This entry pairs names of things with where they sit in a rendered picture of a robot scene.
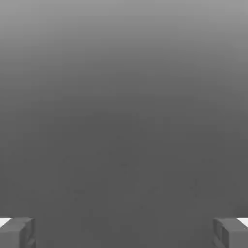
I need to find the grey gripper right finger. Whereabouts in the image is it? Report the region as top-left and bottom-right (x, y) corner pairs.
(212, 217), (248, 248)

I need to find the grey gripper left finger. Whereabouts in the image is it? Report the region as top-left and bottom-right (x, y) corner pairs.
(0, 217), (37, 248)

